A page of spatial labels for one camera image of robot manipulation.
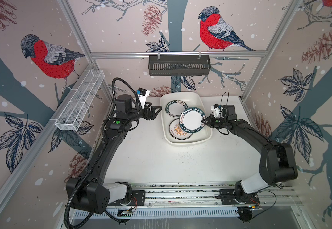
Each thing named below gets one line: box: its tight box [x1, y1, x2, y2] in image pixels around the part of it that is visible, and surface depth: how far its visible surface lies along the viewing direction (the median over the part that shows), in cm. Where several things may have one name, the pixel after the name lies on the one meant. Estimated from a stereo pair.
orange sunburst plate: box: [168, 118, 193, 141], surface depth 99 cm
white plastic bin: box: [160, 91, 213, 146], surface depth 97 cm
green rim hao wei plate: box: [165, 100, 189, 118], surface depth 116 cm
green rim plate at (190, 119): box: [178, 106, 207, 134], surface depth 93 cm
